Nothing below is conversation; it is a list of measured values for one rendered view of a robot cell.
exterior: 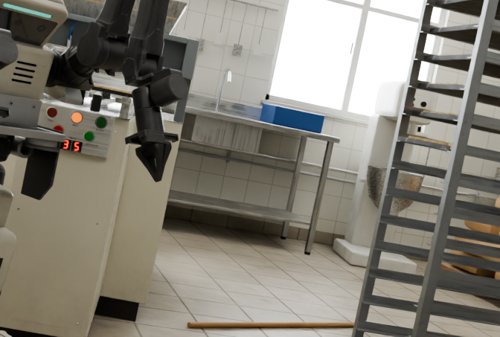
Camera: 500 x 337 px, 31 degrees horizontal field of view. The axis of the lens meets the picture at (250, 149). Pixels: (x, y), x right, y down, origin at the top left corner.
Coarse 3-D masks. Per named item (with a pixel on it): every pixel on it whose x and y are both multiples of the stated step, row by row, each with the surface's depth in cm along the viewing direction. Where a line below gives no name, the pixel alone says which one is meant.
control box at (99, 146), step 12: (48, 108) 295; (60, 108) 295; (72, 108) 296; (48, 120) 295; (60, 120) 296; (72, 120) 296; (84, 120) 296; (96, 120) 297; (108, 120) 297; (72, 132) 296; (84, 132) 297; (96, 132) 297; (108, 132) 297; (72, 144) 296; (84, 144) 297; (96, 144) 297; (108, 144) 298
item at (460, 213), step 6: (438, 210) 258; (456, 210) 259; (462, 210) 260; (468, 210) 260; (456, 216) 260; (462, 216) 260; (468, 216) 260; (474, 216) 261; (480, 216) 261; (486, 216) 261; (492, 216) 262; (498, 216) 262; (480, 222) 261; (486, 222) 262; (492, 222) 262; (498, 222) 262
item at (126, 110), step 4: (124, 100) 297; (128, 100) 297; (132, 100) 314; (124, 104) 297; (128, 104) 297; (132, 104) 326; (124, 108) 297; (128, 108) 297; (132, 108) 335; (120, 112) 297; (124, 112) 297; (128, 112) 298; (132, 112) 346; (120, 116) 297; (124, 116) 298; (128, 116) 303
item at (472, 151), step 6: (468, 150) 259; (474, 150) 259; (480, 150) 259; (486, 150) 260; (492, 150) 260; (474, 156) 259; (480, 156) 259; (486, 156) 260; (492, 156) 260; (498, 156) 261
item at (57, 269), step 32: (96, 96) 305; (128, 128) 301; (64, 160) 300; (96, 160) 301; (64, 192) 300; (96, 192) 301; (32, 224) 300; (64, 224) 301; (96, 224) 302; (32, 256) 301; (64, 256) 302; (96, 256) 302; (32, 288) 301; (64, 288) 302; (96, 288) 304; (0, 320) 301; (32, 320) 302; (64, 320) 303
